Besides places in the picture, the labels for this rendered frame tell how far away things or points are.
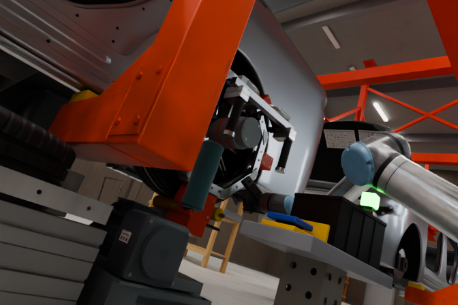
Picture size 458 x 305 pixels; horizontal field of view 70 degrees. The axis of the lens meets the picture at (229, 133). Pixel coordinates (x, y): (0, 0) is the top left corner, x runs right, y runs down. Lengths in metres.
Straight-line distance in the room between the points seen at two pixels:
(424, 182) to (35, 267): 0.85
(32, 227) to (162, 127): 0.31
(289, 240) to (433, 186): 0.41
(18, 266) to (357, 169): 0.80
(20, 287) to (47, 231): 0.10
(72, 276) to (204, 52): 0.57
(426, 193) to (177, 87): 0.63
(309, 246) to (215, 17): 0.59
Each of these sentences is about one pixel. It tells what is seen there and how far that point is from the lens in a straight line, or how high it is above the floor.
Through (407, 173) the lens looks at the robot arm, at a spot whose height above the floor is 0.69.
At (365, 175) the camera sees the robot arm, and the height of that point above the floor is 0.67.
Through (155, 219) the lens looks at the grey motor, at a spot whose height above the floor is 0.40.
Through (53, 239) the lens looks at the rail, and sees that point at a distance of 0.74.
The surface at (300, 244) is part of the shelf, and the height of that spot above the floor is 0.43.
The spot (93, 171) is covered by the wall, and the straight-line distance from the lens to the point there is 11.71.
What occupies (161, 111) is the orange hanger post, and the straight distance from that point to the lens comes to 0.73.
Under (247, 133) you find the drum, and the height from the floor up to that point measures 0.83.
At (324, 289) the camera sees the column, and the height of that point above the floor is 0.37.
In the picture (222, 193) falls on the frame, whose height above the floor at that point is 0.60.
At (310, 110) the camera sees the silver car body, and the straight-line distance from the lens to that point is 2.19.
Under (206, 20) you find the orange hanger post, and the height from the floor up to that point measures 0.88.
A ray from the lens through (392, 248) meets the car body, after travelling 3.85.
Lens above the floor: 0.38
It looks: 19 degrees up
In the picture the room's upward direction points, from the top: 19 degrees clockwise
